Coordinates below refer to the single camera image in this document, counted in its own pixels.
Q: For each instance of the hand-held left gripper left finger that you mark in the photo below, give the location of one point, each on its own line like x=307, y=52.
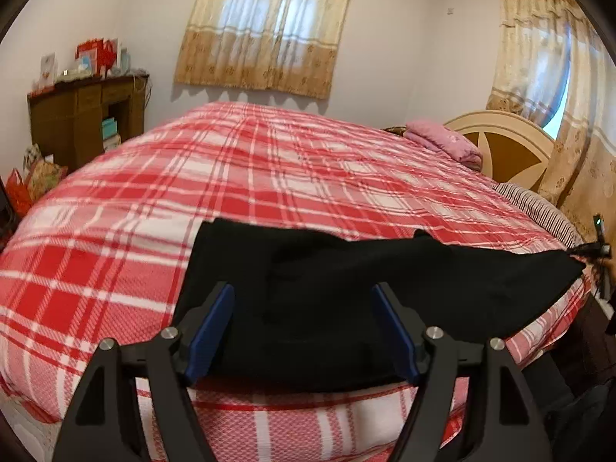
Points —
x=211, y=332

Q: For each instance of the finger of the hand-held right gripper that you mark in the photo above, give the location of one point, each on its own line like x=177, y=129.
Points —
x=584, y=250

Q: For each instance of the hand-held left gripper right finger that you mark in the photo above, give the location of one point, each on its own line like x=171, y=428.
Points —
x=394, y=327

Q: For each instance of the black pants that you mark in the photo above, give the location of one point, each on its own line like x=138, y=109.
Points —
x=313, y=288

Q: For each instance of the striped pillow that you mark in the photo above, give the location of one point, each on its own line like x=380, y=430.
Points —
x=539, y=207

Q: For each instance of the cream wooden headboard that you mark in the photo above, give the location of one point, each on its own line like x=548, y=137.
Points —
x=510, y=154

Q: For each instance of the red plaid bed blanket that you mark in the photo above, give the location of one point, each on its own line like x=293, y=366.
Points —
x=240, y=178

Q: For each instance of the dark cloth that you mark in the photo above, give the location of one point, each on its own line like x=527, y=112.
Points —
x=582, y=423

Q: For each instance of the pink folded blanket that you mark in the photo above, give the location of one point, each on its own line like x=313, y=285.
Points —
x=442, y=139

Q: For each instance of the brown patterned pillow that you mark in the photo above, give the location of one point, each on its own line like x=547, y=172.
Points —
x=394, y=130

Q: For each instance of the beige floral window curtain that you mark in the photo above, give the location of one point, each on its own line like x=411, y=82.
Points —
x=524, y=57
x=264, y=33

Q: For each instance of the white quilted mattress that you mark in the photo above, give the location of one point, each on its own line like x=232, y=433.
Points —
x=21, y=423

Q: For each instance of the teal box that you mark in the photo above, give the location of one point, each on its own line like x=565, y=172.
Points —
x=109, y=127

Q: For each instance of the floral patterned bag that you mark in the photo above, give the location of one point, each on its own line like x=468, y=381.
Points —
x=45, y=173

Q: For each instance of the red plastic bag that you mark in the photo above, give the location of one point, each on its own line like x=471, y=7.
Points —
x=19, y=195

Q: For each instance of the brown wooden desk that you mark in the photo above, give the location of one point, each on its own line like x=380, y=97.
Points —
x=57, y=120

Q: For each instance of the red gift bag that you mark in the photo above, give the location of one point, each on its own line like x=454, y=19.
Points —
x=96, y=55

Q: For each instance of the white greeting card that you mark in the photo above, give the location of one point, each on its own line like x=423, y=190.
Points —
x=48, y=67

